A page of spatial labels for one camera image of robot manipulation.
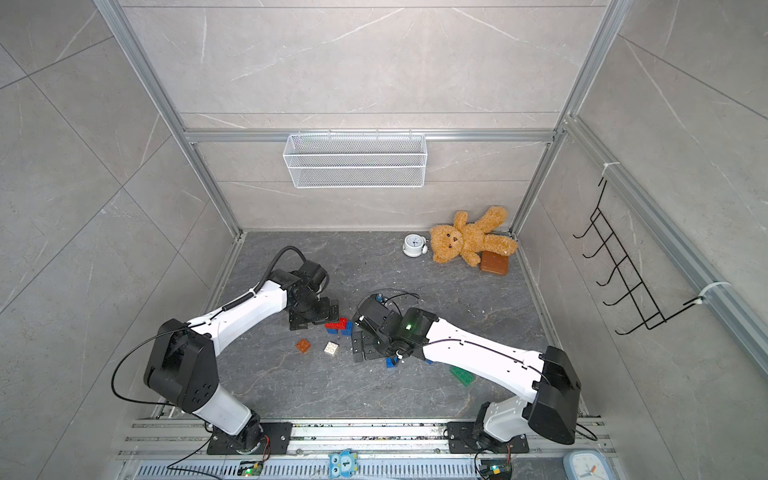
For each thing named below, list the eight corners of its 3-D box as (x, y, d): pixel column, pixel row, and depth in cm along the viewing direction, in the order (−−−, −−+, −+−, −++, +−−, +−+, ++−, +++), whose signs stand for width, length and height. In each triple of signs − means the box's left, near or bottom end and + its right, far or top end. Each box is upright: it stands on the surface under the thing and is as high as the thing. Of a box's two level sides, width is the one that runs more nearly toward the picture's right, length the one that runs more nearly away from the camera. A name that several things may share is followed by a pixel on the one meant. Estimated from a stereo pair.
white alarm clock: (402, 258, 114) (403, 249, 110) (402, 242, 119) (402, 233, 115) (426, 258, 114) (427, 249, 110) (424, 242, 119) (425, 233, 115)
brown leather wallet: (478, 270, 110) (481, 264, 107) (480, 256, 114) (482, 250, 112) (505, 276, 108) (508, 270, 106) (505, 261, 113) (508, 255, 110)
